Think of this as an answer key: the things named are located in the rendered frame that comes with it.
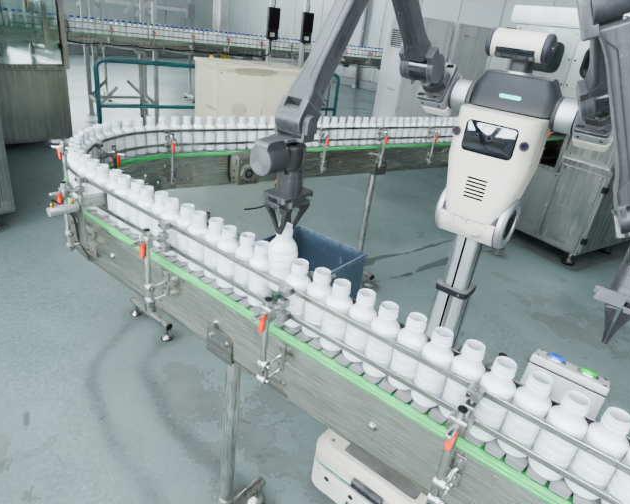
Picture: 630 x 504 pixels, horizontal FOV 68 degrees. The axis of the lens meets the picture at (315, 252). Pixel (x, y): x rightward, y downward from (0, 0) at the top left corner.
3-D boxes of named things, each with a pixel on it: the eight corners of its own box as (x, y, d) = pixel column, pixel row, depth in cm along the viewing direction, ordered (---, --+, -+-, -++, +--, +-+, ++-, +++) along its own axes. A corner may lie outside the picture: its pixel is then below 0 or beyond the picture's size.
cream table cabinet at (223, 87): (275, 161, 602) (284, 63, 551) (301, 176, 558) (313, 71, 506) (192, 166, 543) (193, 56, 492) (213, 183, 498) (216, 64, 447)
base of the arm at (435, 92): (442, 103, 140) (459, 67, 140) (435, 90, 133) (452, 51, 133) (415, 98, 145) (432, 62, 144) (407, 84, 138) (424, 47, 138)
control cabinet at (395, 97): (403, 147, 764) (430, 16, 680) (425, 156, 728) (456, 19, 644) (364, 149, 720) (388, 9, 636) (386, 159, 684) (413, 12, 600)
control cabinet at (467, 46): (441, 146, 812) (471, 23, 729) (464, 154, 776) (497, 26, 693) (407, 147, 768) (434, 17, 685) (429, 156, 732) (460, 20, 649)
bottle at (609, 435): (559, 487, 80) (596, 415, 73) (566, 465, 85) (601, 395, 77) (597, 509, 77) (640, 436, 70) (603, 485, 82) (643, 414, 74)
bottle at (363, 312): (370, 365, 103) (383, 301, 96) (343, 363, 103) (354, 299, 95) (366, 348, 109) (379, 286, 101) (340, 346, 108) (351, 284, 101)
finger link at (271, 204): (261, 231, 107) (264, 192, 103) (282, 224, 112) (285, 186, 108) (283, 241, 103) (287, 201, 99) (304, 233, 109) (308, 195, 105)
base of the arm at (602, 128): (590, 88, 121) (571, 131, 121) (591, 72, 114) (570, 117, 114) (629, 95, 116) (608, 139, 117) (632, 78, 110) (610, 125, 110)
